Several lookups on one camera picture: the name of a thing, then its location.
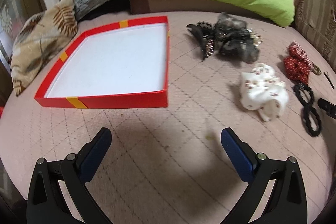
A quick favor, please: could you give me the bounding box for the grey black organza scrunchie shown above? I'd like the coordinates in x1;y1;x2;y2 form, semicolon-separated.
214;12;262;64

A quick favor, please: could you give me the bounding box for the gold beaded bracelet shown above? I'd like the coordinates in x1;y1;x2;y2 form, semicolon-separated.
310;63;322;76

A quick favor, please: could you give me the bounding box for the striped beige cushion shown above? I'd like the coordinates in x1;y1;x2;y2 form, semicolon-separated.
295;0;335;69

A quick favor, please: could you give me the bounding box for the black hair pin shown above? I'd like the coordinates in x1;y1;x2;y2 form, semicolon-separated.
323;72;335;89

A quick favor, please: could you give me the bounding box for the black beaded hair claw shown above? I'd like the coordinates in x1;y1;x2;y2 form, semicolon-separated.
186;22;215;61

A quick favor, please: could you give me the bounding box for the red tray box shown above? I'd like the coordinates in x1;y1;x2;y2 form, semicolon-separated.
35;16;170;109

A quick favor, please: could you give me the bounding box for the white floral scrunchie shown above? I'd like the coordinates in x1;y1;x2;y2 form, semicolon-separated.
240;63;289;122

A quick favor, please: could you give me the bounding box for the leaf pattern beige pillow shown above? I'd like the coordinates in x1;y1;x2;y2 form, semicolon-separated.
10;0;78;96

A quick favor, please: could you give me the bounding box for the black braided hair tie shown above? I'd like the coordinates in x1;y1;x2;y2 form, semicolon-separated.
293;82;322;138

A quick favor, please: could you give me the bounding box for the red polka dot scrunchie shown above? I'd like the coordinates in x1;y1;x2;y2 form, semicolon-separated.
283;42;313;84

